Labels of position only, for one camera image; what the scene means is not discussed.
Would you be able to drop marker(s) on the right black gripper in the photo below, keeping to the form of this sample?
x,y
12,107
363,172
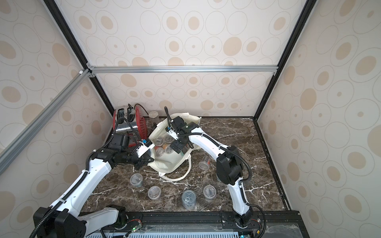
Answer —
x,y
178,142

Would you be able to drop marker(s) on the glass spice shaker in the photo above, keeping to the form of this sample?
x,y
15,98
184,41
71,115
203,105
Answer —
x,y
154,118

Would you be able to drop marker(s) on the horizontal aluminium frame bar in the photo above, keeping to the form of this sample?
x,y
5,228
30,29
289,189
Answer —
x,y
184,69

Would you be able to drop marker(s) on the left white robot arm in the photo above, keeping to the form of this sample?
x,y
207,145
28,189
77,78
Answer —
x,y
62,220

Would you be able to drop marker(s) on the clear lid seed jar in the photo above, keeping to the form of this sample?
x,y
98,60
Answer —
x,y
159,141

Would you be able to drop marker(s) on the seed jar in bag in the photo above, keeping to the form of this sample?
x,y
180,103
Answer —
x,y
159,152
168,139

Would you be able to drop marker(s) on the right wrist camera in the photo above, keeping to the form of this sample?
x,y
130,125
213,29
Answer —
x,y
174,126

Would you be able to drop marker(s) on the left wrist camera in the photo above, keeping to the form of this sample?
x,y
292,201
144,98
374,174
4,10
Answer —
x,y
144,146

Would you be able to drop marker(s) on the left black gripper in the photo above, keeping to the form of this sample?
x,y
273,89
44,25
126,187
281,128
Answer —
x,y
144,159

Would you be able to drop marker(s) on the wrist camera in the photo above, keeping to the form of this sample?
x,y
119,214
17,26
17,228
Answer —
x,y
174,126
144,146

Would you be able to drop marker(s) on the cream canvas tote bag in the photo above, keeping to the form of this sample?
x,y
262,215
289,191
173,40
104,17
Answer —
x,y
170,161

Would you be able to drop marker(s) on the red chrome toaster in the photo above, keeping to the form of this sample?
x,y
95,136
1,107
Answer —
x,y
129,120

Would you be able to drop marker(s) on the left diagonal aluminium bar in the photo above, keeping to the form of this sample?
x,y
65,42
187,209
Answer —
x,y
25,137

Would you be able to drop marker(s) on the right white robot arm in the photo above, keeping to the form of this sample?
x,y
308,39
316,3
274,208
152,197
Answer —
x,y
231,169

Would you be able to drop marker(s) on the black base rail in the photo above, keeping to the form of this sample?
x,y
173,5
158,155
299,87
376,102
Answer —
x,y
274,224

